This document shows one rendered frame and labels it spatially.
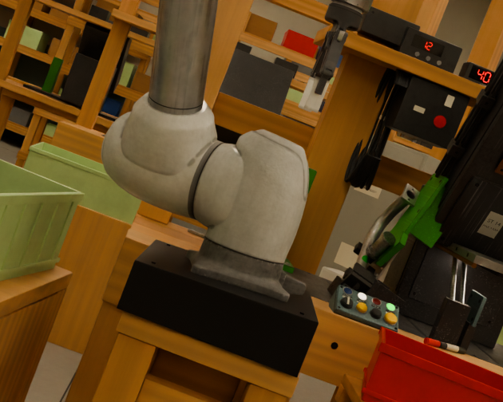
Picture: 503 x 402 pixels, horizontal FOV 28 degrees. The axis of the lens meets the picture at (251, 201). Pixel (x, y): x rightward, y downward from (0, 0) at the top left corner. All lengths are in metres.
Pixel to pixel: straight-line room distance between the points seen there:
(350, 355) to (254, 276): 0.53
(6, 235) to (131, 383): 0.34
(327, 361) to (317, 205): 0.67
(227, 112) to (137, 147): 1.04
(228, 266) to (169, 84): 0.34
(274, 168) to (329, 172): 1.03
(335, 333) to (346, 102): 0.80
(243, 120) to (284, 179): 1.09
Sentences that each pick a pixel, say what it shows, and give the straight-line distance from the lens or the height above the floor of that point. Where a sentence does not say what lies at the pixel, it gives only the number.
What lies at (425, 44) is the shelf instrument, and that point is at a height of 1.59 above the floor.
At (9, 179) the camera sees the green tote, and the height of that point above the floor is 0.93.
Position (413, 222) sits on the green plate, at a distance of 2.45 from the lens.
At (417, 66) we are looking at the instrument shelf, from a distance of 2.70.
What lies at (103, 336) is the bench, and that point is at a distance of 2.21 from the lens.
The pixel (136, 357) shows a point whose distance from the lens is 1.73.
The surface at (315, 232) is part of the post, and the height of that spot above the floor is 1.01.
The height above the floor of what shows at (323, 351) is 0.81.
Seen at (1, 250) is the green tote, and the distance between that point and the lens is 1.81.
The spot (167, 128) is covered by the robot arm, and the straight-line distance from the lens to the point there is 1.78.
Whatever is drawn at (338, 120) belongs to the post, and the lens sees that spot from 2.78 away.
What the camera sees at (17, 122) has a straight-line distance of 12.00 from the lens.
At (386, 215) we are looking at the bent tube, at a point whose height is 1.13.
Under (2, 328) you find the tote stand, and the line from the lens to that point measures 1.82.
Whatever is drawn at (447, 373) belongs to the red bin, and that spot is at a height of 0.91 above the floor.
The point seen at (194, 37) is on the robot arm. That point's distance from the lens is 1.74.
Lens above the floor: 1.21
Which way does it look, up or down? 4 degrees down
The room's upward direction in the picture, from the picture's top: 21 degrees clockwise
